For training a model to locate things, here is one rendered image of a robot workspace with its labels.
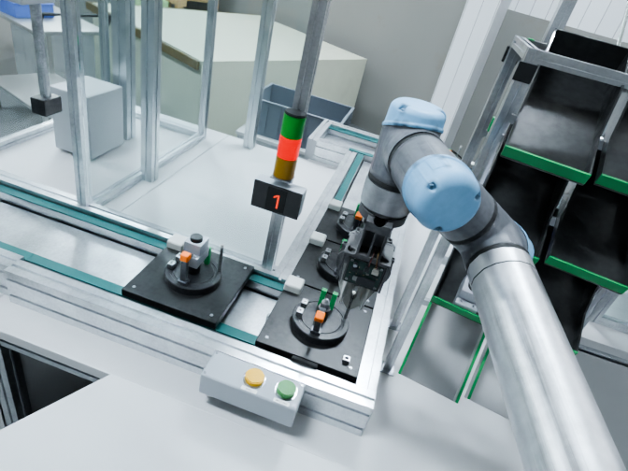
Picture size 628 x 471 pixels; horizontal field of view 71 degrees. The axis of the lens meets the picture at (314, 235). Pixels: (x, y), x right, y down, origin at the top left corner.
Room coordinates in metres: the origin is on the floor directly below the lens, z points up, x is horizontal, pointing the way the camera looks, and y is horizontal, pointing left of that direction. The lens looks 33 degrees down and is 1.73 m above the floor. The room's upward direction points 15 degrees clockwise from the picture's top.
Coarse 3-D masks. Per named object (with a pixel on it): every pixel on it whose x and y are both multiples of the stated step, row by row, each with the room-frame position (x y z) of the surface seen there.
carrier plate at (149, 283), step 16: (160, 256) 0.89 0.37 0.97; (224, 256) 0.96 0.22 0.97; (144, 272) 0.82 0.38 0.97; (160, 272) 0.83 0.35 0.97; (224, 272) 0.90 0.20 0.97; (240, 272) 0.91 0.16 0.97; (128, 288) 0.75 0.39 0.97; (144, 288) 0.77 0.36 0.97; (160, 288) 0.78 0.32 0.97; (224, 288) 0.84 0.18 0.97; (240, 288) 0.86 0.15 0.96; (160, 304) 0.73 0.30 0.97; (176, 304) 0.74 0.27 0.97; (192, 304) 0.75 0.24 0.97; (208, 304) 0.77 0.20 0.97; (224, 304) 0.78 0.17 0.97; (192, 320) 0.72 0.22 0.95; (208, 320) 0.72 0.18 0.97
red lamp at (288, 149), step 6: (282, 138) 0.93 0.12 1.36; (282, 144) 0.92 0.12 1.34; (288, 144) 0.92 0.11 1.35; (294, 144) 0.93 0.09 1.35; (300, 144) 0.94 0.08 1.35; (282, 150) 0.92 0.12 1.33; (288, 150) 0.92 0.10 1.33; (294, 150) 0.93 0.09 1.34; (282, 156) 0.92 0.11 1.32; (288, 156) 0.92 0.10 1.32; (294, 156) 0.93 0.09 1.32
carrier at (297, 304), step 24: (288, 288) 0.89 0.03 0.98; (288, 312) 0.81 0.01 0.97; (312, 312) 0.81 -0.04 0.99; (336, 312) 0.83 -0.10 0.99; (360, 312) 0.88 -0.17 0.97; (264, 336) 0.71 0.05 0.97; (288, 336) 0.73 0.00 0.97; (312, 336) 0.73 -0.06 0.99; (336, 336) 0.75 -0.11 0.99; (360, 336) 0.79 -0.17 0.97; (312, 360) 0.68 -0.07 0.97; (336, 360) 0.70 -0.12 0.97; (360, 360) 0.72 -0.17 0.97
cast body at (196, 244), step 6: (192, 234) 0.87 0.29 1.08; (198, 234) 0.86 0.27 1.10; (186, 240) 0.84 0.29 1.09; (192, 240) 0.84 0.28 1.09; (198, 240) 0.84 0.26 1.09; (204, 240) 0.85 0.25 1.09; (186, 246) 0.83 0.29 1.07; (192, 246) 0.83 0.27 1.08; (198, 246) 0.83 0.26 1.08; (204, 246) 0.84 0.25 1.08; (192, 252) 0.83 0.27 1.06; (198, 252) 0.83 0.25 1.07; (204, 252) 0.85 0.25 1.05; (192, 258) 0.82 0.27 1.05; (198, 258) 0.82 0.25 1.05; (204, 258) 0.85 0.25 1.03; (192, 264) 0.82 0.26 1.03; (198, 264) 0.82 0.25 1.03
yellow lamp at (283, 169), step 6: (276, 156) 0.94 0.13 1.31; (276, 162) 0.93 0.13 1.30; (282, 162) 0.92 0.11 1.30; (288, 162) 0.92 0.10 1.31; (294, 162) 0.93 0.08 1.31; (276, 168) 0.93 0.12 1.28; (282, 168) 0.92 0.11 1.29; (288, 168) 0.92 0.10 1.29; (294, 168) 0.94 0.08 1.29; (276, 174) 0.93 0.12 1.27; (282, 174) 0.92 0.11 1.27; (288, 174) 0.93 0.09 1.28
